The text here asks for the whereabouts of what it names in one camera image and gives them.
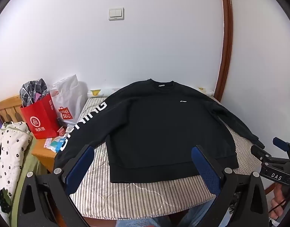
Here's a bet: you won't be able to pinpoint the white dotted blanket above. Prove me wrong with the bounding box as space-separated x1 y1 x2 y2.
0 122 32 222

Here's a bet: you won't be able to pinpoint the person's right hand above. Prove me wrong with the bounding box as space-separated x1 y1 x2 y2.
269 183 285 220

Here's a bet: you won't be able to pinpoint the wooden headboard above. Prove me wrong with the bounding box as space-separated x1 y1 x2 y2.
0 95 25 122

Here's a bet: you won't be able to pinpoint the papers and cards on table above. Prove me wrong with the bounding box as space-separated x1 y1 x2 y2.
43 126 73 153

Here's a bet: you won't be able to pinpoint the green bed sheet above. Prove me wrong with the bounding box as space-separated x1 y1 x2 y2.
10 137 47 227

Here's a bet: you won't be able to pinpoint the plaid grey cloth in bag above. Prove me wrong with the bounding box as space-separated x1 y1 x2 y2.
19 79 50 108

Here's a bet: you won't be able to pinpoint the white wall light switch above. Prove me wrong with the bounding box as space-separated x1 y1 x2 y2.
108 7 124 21

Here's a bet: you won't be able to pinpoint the red paper shopping bag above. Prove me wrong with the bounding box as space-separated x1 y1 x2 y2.
20 94 60 139

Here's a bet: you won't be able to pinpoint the wooden bedside table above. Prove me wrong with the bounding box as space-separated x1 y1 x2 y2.
31 139 56 172

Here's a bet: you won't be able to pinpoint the rolled duck pattern mat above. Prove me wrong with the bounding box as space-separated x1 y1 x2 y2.
87 88 214 98

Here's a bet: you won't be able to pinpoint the striped quilted mattress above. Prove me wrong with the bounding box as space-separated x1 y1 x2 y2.
69 95 263 219

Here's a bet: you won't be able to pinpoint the brown wooden door frame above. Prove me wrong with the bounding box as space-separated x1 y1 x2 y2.
214 0 234 101

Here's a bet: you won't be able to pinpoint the black sweatshirt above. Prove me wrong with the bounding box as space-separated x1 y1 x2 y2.
54 79 261 183

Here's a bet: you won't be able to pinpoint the white Uniqlo plastic bag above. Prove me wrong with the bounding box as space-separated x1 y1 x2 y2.
50 75 88 126

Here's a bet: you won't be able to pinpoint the blue jeans legs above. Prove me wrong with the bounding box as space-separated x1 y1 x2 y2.
116 200 213 226

